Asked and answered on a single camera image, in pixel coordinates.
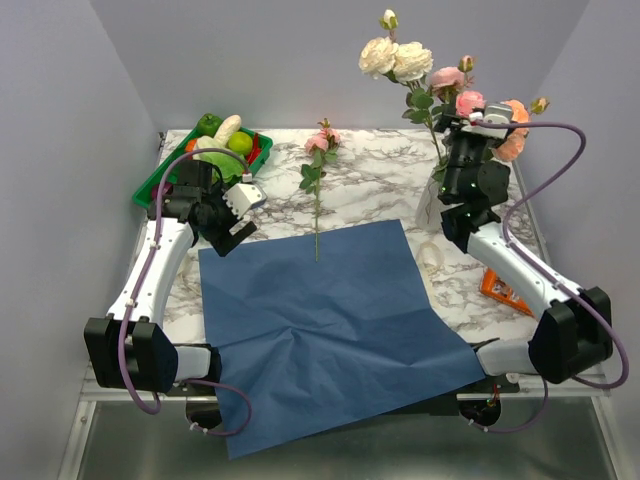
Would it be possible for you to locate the green lime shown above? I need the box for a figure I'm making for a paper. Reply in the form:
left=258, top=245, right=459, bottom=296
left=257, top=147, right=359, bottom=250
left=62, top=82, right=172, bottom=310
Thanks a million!
left=227, top=131, right=253, bottom=156

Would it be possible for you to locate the white daikon radish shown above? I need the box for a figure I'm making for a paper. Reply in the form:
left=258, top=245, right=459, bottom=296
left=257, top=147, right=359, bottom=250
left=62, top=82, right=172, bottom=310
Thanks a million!
left=213, top=114, right=242, bottom=146

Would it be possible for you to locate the orange snack box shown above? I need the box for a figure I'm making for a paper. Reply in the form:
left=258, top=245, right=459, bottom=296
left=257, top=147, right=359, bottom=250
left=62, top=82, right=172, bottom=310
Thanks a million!
left=480, top=269, right=533, bottom=317

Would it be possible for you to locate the pink flower stem bunch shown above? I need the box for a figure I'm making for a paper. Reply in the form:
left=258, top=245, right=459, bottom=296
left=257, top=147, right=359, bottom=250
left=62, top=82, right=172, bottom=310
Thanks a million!
left=430, top=55, right=486, bottom=117

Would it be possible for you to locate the cream gold-lettered ribbon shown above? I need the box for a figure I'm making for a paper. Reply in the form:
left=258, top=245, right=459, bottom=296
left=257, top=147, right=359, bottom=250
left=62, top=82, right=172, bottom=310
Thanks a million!
left=416, top=241, right=444, bottom=278

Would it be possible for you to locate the purple onion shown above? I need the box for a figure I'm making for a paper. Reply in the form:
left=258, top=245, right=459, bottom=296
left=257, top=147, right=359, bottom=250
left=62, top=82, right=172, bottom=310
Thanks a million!
left=150, top=184, right=171, bottom=200

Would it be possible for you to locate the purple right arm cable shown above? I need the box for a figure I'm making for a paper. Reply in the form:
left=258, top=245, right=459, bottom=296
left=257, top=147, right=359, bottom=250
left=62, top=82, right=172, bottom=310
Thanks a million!
left=472, top=119, right=630, bottom=434

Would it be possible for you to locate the red chili pepper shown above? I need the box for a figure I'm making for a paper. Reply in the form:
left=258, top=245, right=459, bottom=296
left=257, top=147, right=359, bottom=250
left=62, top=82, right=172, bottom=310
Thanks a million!
left=246, top=133, right=262, bottom=165

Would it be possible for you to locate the green bell pepper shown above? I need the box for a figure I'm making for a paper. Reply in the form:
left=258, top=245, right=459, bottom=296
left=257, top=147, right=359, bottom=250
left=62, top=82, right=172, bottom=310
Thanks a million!
left=196, top=113, right=223, bottom=137

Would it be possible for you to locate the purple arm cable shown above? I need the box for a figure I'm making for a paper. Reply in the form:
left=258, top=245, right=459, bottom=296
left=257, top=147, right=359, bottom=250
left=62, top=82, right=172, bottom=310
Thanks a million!
left=472, top=119, right=630, bottom=434
left=118, top=147, right=254, bottom=437

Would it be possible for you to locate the green lettuce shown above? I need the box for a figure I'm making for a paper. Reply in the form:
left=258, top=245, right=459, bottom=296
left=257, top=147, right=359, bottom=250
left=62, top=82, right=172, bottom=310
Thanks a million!
left=193, top=136, right=249, bottom=184

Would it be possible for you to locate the aluminium frame profile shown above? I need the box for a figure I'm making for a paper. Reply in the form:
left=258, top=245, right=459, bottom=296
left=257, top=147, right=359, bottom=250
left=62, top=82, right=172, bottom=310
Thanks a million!
left=80, top=365, right=609, bottom=402

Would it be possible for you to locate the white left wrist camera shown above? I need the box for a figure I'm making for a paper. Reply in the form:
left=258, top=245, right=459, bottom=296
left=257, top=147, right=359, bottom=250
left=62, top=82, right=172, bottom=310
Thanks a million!
left=222, top=173, right=267, bottom=220

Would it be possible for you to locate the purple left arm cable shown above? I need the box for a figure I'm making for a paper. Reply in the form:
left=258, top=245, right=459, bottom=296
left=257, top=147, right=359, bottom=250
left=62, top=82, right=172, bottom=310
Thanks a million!
left=118, top=147, right=254, bottom=437

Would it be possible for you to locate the pink rose stem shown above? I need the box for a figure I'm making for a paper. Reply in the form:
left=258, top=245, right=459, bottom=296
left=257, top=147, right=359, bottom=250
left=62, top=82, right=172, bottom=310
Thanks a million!
left=491, top=97, right=550, bottom=163

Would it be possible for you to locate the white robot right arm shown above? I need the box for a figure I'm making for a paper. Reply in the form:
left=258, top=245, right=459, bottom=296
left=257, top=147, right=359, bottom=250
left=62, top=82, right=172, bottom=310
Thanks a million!
left=435, top=104, right=614, bottom=392

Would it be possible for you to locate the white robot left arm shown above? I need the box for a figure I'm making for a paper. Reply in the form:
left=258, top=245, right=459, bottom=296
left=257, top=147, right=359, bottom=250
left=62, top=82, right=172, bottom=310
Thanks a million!
left=84, top=157, right=267, bottom=395

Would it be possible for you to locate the white ceramic vase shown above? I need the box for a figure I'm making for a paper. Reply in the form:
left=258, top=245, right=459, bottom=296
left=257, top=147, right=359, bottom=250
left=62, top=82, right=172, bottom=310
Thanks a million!
left=415, top=176, right=446, bottom=233

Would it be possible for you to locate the dark blue wrapping paper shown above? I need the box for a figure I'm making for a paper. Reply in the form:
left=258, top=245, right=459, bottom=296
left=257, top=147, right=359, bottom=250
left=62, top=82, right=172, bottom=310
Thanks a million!
left=199, top=220, right=484, bottom=459

